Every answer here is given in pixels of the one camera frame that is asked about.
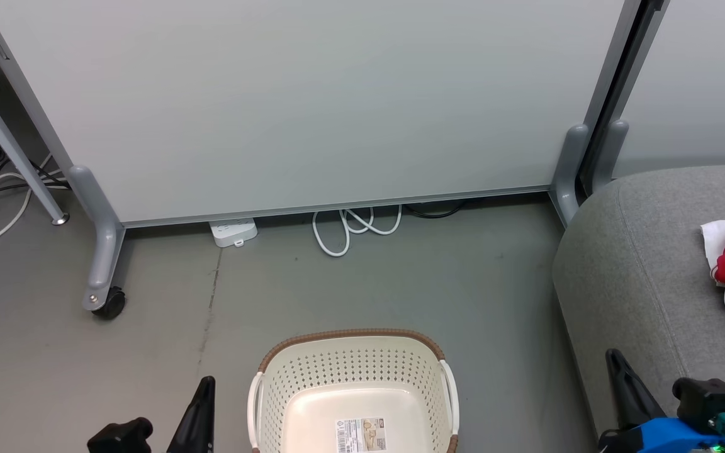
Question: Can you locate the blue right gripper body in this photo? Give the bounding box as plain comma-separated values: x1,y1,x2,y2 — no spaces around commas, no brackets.
597,417,725,453

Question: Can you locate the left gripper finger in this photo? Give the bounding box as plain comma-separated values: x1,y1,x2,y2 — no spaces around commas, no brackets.
166,376,216,453

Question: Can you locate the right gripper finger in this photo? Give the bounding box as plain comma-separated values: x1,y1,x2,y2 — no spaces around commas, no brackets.
605,349,666,432

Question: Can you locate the cream perforated laundry basket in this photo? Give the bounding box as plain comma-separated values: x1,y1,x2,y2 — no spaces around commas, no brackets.
247,328,461,453

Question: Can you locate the grey fabric sofa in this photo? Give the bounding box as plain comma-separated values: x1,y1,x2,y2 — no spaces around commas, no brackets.
553,165,725,453

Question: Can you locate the black caster wheel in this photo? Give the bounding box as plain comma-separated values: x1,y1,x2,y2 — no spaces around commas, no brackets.
91,286,126,320

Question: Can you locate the white power strip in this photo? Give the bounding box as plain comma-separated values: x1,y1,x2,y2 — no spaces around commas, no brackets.
210,218,258,249

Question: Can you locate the white metal table leg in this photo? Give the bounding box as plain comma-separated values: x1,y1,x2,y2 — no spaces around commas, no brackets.
0,53,70,226

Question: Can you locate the coiled white cable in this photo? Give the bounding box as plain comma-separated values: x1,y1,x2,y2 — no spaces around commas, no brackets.
312,204,403,258

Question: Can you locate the thin black cable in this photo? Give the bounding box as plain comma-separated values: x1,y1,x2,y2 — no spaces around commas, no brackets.
403,199,484,220

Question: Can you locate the white power cable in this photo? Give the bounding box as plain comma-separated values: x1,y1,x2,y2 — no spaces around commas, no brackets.
0,154,69,249

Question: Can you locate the white partition panel grey frame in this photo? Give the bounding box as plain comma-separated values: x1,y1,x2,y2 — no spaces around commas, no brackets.
580,0,725,194
0,0,646,313

